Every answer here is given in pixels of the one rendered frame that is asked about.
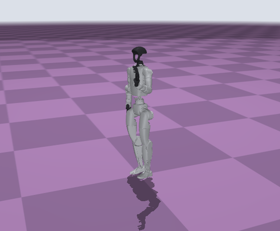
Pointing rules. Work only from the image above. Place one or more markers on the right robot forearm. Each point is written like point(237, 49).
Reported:
point(128, 98)

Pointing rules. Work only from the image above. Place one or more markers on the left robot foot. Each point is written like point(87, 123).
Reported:
point(145, 175)

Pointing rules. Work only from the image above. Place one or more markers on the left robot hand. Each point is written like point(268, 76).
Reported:
point(136, 79)

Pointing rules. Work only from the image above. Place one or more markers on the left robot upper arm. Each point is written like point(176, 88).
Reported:
point(148, 77)

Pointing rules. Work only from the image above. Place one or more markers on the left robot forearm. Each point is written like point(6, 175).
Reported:
point(143, 87)

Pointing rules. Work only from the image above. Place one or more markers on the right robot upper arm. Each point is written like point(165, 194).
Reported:
point(127, 87)

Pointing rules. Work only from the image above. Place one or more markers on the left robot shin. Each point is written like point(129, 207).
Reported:
point(147, 155)

